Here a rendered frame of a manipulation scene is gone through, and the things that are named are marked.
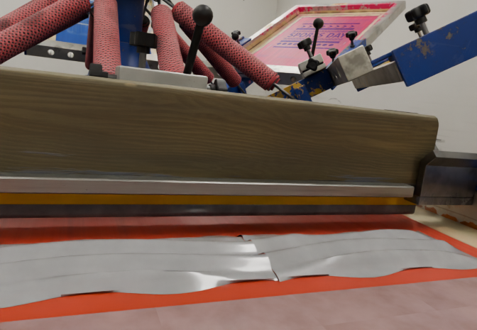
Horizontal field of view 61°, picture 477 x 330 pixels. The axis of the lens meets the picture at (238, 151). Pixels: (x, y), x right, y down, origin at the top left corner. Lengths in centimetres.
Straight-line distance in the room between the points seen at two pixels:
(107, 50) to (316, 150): 54
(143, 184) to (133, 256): 6
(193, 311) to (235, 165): 14
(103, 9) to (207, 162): 66
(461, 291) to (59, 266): 24
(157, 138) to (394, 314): 18
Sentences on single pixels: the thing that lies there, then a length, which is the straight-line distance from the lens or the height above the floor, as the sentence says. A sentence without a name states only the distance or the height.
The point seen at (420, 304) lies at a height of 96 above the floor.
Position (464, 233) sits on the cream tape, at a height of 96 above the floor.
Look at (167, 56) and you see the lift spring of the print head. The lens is 83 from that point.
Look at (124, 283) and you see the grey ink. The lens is 23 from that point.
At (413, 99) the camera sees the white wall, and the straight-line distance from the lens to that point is 300.
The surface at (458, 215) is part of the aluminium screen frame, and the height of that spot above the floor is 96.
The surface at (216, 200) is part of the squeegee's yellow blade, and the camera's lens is 32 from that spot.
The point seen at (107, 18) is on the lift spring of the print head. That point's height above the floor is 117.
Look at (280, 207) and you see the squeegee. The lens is 35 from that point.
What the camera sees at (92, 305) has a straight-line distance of 21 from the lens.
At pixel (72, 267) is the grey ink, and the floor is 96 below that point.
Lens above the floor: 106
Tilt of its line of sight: 8 degrees down
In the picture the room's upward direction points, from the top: 7 degrees clockwise
